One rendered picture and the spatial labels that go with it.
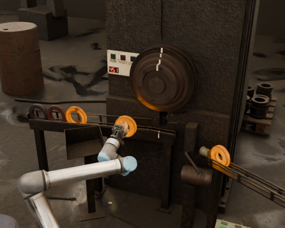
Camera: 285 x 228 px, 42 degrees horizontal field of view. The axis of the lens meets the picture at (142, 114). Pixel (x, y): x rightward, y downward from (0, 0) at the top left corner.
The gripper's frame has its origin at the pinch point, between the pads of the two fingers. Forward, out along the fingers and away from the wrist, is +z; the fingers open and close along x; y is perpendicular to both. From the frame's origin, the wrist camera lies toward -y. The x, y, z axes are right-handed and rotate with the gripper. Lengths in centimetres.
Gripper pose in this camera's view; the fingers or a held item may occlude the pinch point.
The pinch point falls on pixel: (125, 124)
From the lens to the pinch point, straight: 254.6
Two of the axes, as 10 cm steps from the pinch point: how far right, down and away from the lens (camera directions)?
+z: 3.5, -6.5, 6.7
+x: -9.3, -1.8, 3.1
